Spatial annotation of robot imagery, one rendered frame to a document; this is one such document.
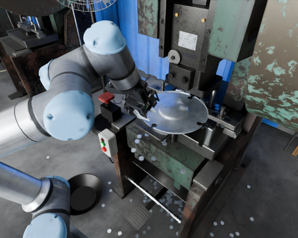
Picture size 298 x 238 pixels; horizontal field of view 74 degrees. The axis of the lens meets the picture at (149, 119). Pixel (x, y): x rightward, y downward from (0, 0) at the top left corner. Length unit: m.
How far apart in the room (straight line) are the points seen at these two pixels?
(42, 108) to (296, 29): 0.36
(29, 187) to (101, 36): 0.52
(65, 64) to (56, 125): 0.15
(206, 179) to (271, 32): 0.61
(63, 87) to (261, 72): 0.31
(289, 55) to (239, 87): 0.70
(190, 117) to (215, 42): 0.32
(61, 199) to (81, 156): 1.00
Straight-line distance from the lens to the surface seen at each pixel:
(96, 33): 0.43
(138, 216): 1.25
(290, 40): 0.31
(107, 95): 1.00
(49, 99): 0.35
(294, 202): 1.76
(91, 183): 1.56
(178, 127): 0.77
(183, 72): 0.76
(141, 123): 0.79
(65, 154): 1.82
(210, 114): 0.91
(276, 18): 0.31
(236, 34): 0.62
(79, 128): 0.33
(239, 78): 1.00
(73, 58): 0.44
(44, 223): 0.74
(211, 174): 0.83
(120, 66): 0.45
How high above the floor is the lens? 1.31
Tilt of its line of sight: 41 degrees down
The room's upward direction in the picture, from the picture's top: straight up
